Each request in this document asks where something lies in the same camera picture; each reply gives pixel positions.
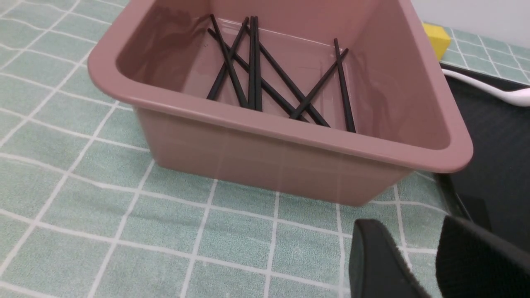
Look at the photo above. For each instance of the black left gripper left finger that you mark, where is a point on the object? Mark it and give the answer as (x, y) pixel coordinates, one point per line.
(376, 267)

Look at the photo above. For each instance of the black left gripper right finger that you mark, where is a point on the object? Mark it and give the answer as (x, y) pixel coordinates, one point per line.
(471, 262)

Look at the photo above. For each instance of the black tray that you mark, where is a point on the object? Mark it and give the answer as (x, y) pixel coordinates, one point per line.
(493, 190)

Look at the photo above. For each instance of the black chopstick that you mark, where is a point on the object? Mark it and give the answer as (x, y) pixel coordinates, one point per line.
(251, 73)
(258, 101)
(280, 100)
(347, 108)
(227, 65)
(233, 76)
(282, 74)
(306, 104)

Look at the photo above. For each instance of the pink plastic bin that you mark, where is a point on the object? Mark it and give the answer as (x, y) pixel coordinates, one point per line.
(158, 57)

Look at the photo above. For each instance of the white spoon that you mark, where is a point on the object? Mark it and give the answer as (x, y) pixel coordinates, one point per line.
(519, 98)

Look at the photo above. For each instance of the yellow sponge block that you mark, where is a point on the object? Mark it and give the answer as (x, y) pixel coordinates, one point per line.
(439, 39)

